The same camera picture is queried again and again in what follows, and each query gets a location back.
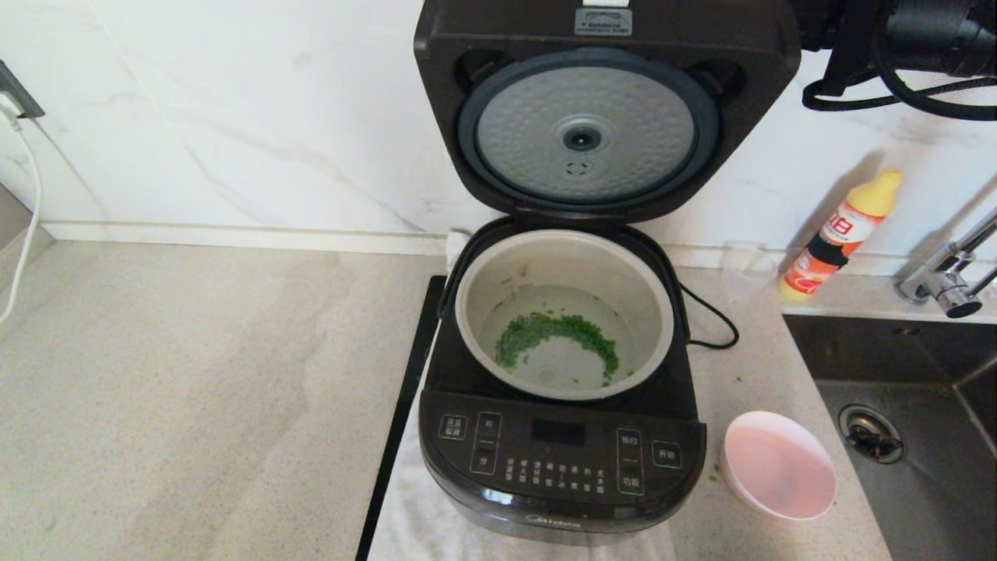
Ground black rice cooker lid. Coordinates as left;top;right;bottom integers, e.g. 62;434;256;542
413;0;803;225

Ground white round bowl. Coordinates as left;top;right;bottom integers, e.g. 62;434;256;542
720;411;839;521

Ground chopped green vegetables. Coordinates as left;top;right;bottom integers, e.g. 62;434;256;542
495;310;621;387

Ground grey rice cooker inner pot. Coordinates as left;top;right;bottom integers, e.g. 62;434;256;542
454;229;675;401

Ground black Midea rice cooker body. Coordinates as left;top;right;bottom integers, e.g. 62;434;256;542
418;218;708;546

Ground orange yellow detergent bottle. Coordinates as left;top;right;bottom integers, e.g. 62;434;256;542
779;168;905;303

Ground clear plastic measuring cup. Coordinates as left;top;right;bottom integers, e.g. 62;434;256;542
719;242;780;301

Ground chrome faucet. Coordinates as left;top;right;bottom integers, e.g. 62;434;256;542
894;206;997;319

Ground metal sink drain strainer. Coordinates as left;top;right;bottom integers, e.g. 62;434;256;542
839;404;906;465

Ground black flat strip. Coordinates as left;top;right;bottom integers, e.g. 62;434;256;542
355;275;448;561

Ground white cloth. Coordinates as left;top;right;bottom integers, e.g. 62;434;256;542
368;230;678;561

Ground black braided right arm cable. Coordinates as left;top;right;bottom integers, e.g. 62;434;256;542
802;43;997;122

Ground black power cable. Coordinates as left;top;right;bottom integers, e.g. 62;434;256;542
678;282;739;350

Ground white power cable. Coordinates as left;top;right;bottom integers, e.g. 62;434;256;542
0;93;44;328

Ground grey wall socket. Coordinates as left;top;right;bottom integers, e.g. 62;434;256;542
0;59;46;122

